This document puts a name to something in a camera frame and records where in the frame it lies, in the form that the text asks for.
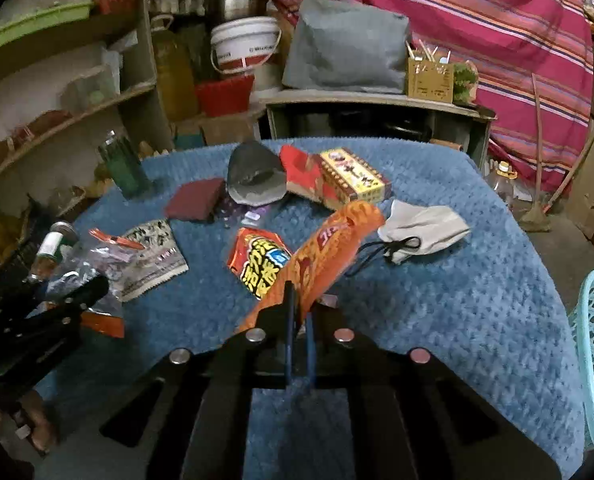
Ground white bucket red label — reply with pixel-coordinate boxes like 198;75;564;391
209;16;283;76

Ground wooden shelf unit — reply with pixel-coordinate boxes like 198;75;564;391
0;0;160;196

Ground yellow printed box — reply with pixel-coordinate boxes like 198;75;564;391
317;147;393;211

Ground wooden handled broom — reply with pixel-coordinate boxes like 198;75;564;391
519;74;554;232

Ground person's left hand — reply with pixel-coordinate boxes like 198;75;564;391
0;392;60;457

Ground low wooden cabinet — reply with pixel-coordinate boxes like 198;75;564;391
264;90;498;171

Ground green glass bottle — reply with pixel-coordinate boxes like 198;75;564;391
98;132;150;198

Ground grey drawstring pouch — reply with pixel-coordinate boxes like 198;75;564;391
347;199;472;277

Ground black and white snack packet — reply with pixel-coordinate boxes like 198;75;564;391
112;219;189;303

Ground red foil-lined packet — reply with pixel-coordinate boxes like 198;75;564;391
279;145;329;202

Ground grey foil bag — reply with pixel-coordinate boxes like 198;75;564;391
227;141;286;206

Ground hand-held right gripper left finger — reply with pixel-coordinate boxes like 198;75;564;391
100;280;300;480

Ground red snack packet yellow print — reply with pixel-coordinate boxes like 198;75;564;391
227;227;293;302

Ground small red basket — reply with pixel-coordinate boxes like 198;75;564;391
94;0;141;15

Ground large yellow oil jug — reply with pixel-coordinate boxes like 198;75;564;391
149;15;199;121

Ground black plastic crate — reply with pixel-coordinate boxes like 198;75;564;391
0;200;53;286

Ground maroon scouring pad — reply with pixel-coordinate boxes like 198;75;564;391
164;177;226;223

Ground green plastic tray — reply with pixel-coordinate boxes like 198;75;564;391
0;2;95;49

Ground cardboard utensil box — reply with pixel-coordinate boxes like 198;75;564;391
406;40;456;104

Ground small white-label glass bottle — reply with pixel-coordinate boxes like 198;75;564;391
30;221;80;282

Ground steel pot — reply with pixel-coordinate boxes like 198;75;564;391
212;0;271;23

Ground grey cushion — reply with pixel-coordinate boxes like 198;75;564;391
282;0;412;95

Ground yellow-label oil bottle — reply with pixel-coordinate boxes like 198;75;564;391
489;161;520;207

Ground bag of green vegetables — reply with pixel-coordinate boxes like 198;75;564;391
452;60;480;105

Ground wooden stick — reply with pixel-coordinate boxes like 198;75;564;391
552;130;594;202

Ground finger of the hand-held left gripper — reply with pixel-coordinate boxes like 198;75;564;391
22;275;111;347

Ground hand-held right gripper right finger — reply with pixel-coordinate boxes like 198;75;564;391
302;305;562;480

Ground purple clear packet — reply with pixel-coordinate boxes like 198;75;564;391
217;199;264;227

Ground teal plastic container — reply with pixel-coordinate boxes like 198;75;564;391
174;132;206;151

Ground red plastic basin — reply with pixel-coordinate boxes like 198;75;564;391
194;75;255;117

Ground brown cardboard box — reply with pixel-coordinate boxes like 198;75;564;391
202;114;259;147

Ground pink striped cloth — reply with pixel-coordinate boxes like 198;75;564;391
257;0;594;192

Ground long orange snack packet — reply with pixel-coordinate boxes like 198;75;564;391
237;200;387;333

